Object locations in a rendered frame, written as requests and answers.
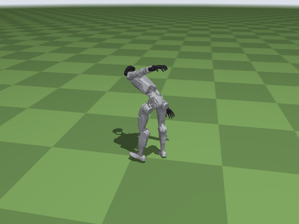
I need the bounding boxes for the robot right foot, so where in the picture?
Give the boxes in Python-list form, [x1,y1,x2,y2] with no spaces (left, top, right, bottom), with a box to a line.
[157,150,167,157]

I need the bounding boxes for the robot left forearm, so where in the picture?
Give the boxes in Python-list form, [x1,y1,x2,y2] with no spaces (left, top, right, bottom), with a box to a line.
[135,66,152,75]

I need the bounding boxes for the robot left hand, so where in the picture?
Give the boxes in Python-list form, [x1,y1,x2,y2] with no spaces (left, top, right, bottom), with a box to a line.
[148,65,167,71]

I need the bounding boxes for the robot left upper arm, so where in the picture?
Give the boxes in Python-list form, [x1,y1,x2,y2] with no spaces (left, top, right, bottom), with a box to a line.
[127,70,143,80]

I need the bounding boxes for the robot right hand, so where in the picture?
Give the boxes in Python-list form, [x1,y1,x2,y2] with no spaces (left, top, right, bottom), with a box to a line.
[166,107,175,119]

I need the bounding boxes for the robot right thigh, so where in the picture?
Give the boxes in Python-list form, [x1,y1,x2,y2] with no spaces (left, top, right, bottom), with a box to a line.
[157,100,169,134]

